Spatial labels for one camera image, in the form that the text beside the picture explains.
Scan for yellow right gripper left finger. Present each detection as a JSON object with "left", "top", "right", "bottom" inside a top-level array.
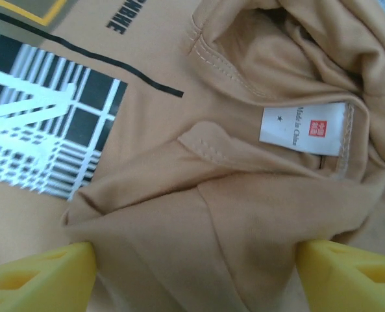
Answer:
[{"left": 0, "top": 240, "right": 97, "bottom": 312}]

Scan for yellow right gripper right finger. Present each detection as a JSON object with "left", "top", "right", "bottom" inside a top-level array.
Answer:
[{"left": 295, "top": 239, "right": 385, "bottom": 312}]

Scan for tan printed t-shirt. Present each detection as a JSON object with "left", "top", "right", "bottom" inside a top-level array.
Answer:
[{"left": 0, "top": 0, "right": 385, "bottom": 312}]

